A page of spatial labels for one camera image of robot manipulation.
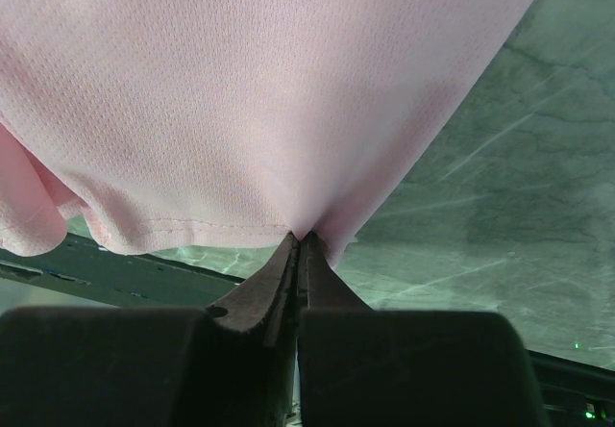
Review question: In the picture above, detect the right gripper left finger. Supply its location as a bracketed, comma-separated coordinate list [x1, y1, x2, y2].
[204, 234, 300, 348]

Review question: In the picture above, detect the pink t shirt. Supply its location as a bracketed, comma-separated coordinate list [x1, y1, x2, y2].
[1, 0, 534, 263]

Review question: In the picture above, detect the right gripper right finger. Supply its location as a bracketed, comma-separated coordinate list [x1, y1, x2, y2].
[298, 232, 371, 312]

